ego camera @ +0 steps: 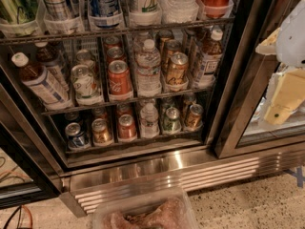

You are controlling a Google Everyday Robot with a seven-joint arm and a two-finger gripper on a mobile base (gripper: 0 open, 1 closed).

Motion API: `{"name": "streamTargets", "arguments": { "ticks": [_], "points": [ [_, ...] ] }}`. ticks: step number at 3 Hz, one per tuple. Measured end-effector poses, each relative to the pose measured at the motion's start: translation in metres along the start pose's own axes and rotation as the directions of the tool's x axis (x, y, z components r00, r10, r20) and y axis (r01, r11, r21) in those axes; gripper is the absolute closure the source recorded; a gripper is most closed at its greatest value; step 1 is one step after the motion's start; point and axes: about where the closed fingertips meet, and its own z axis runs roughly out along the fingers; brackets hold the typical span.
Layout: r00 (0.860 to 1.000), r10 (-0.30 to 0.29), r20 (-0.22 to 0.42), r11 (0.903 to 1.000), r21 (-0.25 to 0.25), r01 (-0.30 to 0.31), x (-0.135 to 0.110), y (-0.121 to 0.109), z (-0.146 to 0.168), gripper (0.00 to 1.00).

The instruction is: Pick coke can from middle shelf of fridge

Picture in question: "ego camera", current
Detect blue pepsi can bottom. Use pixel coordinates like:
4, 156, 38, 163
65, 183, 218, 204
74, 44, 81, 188
65, 122, 91, 150

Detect gold soda can front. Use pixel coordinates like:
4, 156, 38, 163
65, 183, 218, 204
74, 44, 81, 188
165, 52, 189, 86

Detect water bottle bottom shelf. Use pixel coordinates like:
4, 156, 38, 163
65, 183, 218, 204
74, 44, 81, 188
140, 103, 159, 138

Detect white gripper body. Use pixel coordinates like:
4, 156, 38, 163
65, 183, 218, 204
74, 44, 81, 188
255, 28, 280, 55

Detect clear plastic container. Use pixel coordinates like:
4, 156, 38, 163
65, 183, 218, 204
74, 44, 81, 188
92, 187, 199, 229

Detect water bottle shelf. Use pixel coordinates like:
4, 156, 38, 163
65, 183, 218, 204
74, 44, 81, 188
140, 103, 159, 138
158, 0, 199, 24

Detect green can top left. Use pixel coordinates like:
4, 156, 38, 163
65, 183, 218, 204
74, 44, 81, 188
0, 0, 38, 25

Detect clear water bottle front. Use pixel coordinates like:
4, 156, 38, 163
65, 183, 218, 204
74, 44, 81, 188
135, 39, 161, 97

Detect orange and black cables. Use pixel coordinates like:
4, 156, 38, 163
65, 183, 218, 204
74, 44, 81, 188
2, 204, 34, 229

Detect red coke can rear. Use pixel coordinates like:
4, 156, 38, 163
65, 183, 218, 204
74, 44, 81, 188
104, 35, 122, 50

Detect gold can bottom left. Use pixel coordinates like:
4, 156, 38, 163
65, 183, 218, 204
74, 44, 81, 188
91, 118, 112, 146

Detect water bottle top shelf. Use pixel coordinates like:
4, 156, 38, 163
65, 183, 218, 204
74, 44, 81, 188
158, 0, 199, 24

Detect gold soda can rear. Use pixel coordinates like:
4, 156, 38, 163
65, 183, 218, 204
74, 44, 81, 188
156, 30, 174, 52

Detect green white soda can front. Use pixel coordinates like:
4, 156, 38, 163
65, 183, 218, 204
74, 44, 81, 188
71, 64, 99, 98

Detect gold soda can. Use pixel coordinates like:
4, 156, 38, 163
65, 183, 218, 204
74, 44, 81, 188
162, 39, 181, 73
165, 52, 189, 86
156, 30, 174, 52

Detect silver can top shelf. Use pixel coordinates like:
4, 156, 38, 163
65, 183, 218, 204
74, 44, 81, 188
44, 0, 79, 21

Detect tea bottle right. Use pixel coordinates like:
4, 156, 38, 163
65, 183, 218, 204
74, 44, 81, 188
192, 28, 223, 85

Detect gold can bottom right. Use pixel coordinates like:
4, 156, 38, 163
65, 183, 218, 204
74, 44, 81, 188
184, 104, 203, 129

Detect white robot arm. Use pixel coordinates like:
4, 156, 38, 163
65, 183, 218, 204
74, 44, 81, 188
255, 0, 305, 127

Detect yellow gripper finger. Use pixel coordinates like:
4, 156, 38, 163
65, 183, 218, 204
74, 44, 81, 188
263, 68, 305, 126

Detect stainless fridge door frame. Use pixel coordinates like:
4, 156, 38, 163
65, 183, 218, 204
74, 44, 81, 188
207, 0, 304, 158

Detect tea bottle front left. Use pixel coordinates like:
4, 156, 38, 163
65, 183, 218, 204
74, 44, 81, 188
11, 52, 69, 105

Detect tea bottle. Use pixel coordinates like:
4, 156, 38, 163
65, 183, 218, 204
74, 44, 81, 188
11, 52, 69, 105
35, 42, 70, 92
192, 28, 223, 85

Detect clear water bottle rear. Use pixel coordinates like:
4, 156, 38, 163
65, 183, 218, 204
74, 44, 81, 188
132, 31, 153, 53

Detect blue can top shelf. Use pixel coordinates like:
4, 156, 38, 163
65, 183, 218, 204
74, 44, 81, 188
89, 0, 120, 29

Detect clear water bottle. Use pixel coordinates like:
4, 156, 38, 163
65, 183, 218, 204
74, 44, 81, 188
135, 39, 161, 97
132, 31, 153, 53

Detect red coke can front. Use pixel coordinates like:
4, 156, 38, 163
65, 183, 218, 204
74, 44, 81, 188
108, 60, 132, 95

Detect fridge bottom vent grille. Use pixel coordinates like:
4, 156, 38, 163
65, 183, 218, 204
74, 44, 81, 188
59, 141, 305, 218

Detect red can bottom front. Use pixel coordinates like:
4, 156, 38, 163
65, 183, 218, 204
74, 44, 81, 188
118, 114, 136, 139

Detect tea bottle rear left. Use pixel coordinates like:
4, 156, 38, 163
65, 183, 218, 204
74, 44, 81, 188
35, 42, 70, 92

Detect green white soda can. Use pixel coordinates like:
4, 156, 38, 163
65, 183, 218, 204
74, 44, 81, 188
71, 64, 99, 98
75, 49, 96, 72

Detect green can bottom shelf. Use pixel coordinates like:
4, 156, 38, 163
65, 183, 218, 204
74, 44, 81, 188
163, 107, 181, 134

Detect green white soda can rear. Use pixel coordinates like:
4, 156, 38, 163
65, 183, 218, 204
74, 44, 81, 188
75, 49, 96, 72

